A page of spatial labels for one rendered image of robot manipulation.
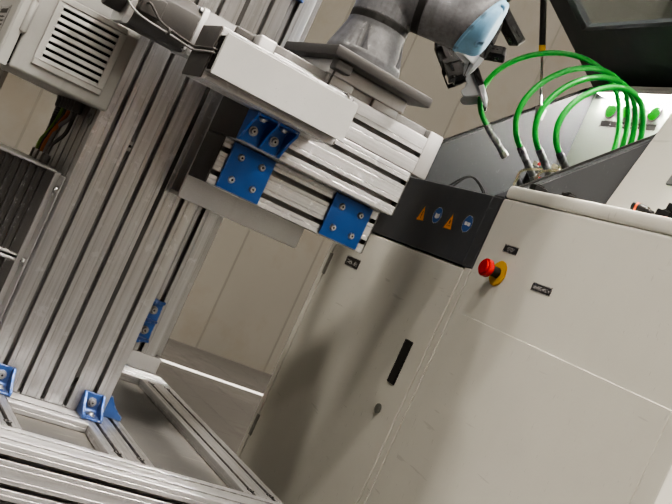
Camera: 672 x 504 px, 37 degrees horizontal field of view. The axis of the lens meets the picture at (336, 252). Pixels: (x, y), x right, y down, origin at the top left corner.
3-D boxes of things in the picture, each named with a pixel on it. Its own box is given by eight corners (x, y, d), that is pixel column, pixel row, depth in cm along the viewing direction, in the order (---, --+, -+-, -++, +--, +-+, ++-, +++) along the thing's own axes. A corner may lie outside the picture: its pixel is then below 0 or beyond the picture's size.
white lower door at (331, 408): (236, 456, 265) (342, 222, 265) (244, 458, 265) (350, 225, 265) (324, 567, 205) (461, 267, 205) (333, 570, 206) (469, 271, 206)
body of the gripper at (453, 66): (448, 91, 258) (433, 52, 262) (480, 81, 258) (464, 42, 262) (449, 78, 251) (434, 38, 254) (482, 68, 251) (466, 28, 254)
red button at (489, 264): (470, 275, 195) (481, 251, 195) (486, 283, 196) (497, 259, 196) (484, 280, 190) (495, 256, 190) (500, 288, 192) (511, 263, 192)
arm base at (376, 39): (346, 52, 177) (369, 1, 177) (309, 49, 190) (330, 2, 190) (409, 89, 185) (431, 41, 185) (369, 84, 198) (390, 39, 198)
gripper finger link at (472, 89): (467, 113, 251) (455, 83, 254) (490, 105, 251) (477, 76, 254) (468, 106, 248) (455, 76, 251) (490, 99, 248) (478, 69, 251)
